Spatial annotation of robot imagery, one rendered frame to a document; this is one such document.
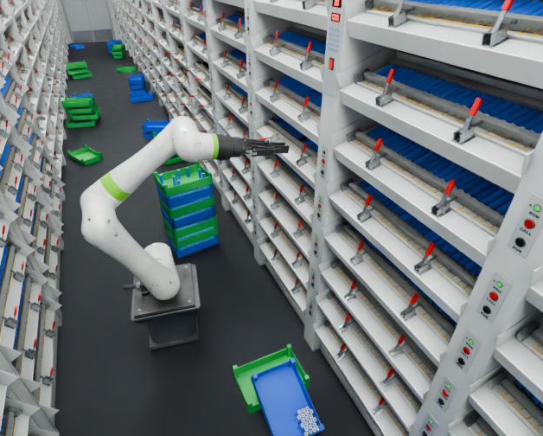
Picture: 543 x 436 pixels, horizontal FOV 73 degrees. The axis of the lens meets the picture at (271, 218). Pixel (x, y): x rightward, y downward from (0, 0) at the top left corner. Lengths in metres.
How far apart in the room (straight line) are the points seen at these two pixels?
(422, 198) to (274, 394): 1.12
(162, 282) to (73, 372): 0.76
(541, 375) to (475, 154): 0.47
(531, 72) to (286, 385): 1.47
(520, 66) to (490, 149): 0.17
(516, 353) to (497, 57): 0.61
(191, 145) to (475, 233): 0.88
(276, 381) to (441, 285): 0.98
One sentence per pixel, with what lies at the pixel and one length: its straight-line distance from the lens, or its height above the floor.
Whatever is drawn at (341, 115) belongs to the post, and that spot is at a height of 1.22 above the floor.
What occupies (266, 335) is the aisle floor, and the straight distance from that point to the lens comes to 2.04.
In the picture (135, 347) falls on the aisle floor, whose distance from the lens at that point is 2.12.
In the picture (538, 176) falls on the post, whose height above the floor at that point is 1.32.
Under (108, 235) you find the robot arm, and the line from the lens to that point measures 1.38.
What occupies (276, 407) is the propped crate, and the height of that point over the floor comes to 0.06.
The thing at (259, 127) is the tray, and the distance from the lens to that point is 1.91.
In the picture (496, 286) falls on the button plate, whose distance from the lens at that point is 0.91.
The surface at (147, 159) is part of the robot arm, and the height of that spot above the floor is 1.03.
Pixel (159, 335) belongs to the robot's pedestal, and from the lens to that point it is 2.01.
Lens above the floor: 1.63
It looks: 35 degrees down
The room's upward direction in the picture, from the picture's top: straight up
